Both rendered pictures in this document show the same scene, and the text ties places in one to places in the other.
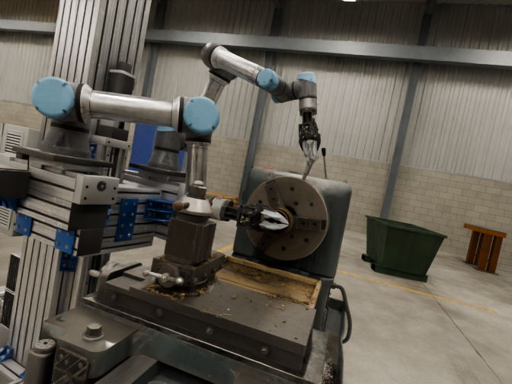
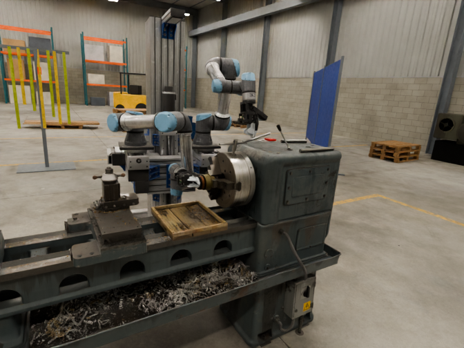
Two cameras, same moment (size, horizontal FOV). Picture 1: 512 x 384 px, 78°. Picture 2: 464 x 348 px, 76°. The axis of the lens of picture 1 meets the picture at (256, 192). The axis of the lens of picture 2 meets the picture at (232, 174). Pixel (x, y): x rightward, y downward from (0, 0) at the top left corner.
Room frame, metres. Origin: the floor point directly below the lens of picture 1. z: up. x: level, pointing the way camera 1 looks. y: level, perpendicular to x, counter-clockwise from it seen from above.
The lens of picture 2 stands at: (0.01, -1.24, 1.57)
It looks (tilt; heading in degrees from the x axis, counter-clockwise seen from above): 15 degrees down; 42
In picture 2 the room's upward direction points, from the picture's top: 4 degrees clockwise
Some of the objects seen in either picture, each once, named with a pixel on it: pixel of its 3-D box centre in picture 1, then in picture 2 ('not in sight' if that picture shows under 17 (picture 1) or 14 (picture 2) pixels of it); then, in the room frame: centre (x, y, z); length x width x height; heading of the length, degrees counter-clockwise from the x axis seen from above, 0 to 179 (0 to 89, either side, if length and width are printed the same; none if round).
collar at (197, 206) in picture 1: (194, 204); (109, 176); (0.64, 0.12, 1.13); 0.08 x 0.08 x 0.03
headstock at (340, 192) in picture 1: (298, 214); (281, 175); (1.61, -0.23, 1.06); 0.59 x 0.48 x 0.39; 164
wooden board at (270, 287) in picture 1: (259, 283); (187, 217); (0.98, -0.07, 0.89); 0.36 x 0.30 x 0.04; 74
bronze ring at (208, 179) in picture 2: (278, 220); (206, 181); (1.08, -0.09, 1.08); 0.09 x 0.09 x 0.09; 74
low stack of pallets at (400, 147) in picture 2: (219, 202); (394, 150); (9.42, 1.01, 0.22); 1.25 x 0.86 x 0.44; 167
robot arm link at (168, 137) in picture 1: (170, 135); (204, 121); (1.56, 0.46, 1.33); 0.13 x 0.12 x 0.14; 148
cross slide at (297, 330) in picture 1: (204, 302); (112, 217); (0.62, 0.06, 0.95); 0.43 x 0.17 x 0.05; 74
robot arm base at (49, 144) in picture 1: (68, 140); (135, 137); (1.10, 0.67, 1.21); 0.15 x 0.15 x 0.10
